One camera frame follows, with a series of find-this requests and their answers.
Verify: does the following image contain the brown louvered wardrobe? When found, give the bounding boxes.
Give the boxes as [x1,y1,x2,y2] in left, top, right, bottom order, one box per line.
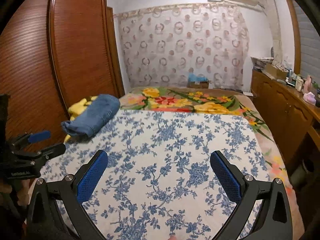
[1,0,125,151]

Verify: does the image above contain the left hand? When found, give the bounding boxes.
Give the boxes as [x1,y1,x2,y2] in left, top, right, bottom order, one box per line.
[1,179,30,206]

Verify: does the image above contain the wooden sideboard cabinet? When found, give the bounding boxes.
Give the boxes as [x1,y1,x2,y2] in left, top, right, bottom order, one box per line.
[251,70,319,173]

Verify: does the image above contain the blue floral white bedsheet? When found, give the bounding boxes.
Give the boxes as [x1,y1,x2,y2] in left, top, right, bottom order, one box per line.
[41,110,269,239]

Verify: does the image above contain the grey window shutter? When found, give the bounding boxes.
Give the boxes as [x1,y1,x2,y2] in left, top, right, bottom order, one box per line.
[292,0,319,85]

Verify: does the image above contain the blue denim jeans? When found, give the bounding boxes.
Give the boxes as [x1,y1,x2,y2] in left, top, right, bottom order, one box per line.
[61,94,120,138]

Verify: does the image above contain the patterned sheer curtain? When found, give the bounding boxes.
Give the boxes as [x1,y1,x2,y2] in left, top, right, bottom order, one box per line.
[117,2,249,89]

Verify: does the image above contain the stack of papers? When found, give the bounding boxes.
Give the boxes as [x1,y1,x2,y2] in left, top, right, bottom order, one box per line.
[251,56,274,70]

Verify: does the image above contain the colourful floral blanket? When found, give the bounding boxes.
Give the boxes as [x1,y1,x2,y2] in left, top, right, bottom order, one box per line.
[119,87,293,196]

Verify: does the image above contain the yellow Pikachu plush toy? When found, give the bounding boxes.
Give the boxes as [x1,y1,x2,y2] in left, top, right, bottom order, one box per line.
[63,95,99,143]

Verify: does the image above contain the pink bottle on cabinet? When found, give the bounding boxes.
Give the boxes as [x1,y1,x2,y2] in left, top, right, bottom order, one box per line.
[303,75,312,94]

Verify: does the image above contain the cardboard box with blue bag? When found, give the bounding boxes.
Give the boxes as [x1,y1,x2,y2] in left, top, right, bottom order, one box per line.
[187,73,209,89]

